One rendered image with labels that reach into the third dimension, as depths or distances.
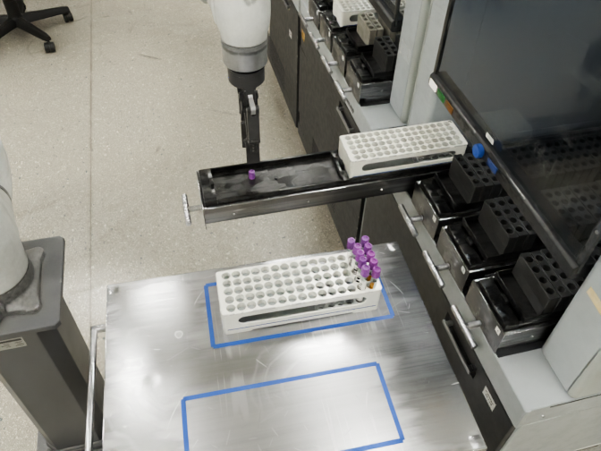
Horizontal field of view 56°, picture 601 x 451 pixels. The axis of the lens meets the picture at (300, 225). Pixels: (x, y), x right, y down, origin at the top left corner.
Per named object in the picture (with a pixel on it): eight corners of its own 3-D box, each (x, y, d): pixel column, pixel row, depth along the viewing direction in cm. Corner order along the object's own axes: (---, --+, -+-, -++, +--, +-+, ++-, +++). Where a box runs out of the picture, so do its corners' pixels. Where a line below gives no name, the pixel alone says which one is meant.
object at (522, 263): (549, 317, 107) (560, 298, 103) (539, 319, 107) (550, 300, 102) (520, 269, 115) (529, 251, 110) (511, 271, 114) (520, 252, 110)
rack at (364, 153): (446, 139, 146) (451, 119, 142) (462, 164, 140) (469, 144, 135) (336, 155, 141) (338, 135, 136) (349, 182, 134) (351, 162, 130)
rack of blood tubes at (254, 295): (364, 268, 114) (367, 249, 110) (378, 309, 108) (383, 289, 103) (217, 292, 110) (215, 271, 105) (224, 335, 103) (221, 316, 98)
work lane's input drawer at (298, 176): (450, 153, 153) (457, 126, 147) (472, 186, 144) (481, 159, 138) (181, 194, 140) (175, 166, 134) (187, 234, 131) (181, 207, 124)
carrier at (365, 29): (374, 47, 174) (376, 29, 169) (368, 48, 173) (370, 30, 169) (361, 29, 181) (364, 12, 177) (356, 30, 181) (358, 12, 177)
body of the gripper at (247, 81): (268, 72, 110) (269, 111, 117) (259, 50, 116) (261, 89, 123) (230, 76, 109) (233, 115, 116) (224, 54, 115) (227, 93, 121)
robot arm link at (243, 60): (262, 22, 112) (263, 50, 117) (216, 28, 111) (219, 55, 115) (272, 46, 106) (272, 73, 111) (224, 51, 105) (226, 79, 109)
